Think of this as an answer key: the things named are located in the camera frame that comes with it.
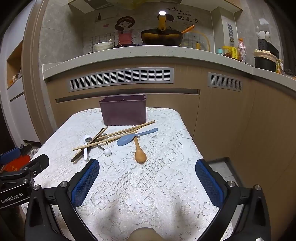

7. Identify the small white ball spoon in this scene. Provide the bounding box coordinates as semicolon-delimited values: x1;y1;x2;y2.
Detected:
97;145;112;156

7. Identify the wooden chopstick three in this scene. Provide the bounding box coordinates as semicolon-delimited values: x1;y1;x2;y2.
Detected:
74;126;109;160

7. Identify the blue plastic spoon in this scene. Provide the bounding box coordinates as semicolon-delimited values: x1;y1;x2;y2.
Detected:
116;127;159;147

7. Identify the wooden spoon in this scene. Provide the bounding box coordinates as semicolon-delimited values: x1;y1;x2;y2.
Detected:
133;137;147;164

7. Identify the wooden chopstick one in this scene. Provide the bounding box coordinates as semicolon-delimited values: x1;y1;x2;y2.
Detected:
72;120;156;151

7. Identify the white plastic spoon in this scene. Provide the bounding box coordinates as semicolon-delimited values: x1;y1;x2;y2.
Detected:
83;135;92;161

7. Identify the kitchen countertop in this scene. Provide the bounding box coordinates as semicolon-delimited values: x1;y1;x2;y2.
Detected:
42;46;295;91

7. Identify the red floor mat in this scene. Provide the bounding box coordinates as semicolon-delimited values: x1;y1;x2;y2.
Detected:
3;155;30;172

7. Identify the white lace tablecloth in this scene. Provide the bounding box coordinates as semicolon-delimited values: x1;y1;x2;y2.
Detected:
32;108;219;240

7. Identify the purple utensil holder box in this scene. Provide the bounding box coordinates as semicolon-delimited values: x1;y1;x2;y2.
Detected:
99;94;147;126

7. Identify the white bowl on counter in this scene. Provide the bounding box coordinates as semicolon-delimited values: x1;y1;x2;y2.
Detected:
93;39;113;52

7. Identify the small grey vent grille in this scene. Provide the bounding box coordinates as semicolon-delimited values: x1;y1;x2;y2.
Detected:
208;72;243;92

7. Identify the large grey vent grille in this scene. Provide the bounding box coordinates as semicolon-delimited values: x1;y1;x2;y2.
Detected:
67;67;174;92

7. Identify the black pot with lid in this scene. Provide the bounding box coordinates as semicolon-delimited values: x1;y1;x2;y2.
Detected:
253;50;278;72

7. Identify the bottle with orange cap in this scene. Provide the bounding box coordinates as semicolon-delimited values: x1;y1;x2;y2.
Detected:
237;38;246;63

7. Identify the yellow package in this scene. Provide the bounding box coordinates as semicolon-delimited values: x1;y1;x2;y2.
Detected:
222;46;237;59

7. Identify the black utensil rack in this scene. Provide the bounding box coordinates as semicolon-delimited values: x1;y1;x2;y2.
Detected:
257;39;279;58

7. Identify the black wok on stove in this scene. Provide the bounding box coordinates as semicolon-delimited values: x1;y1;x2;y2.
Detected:
140;29;183;46

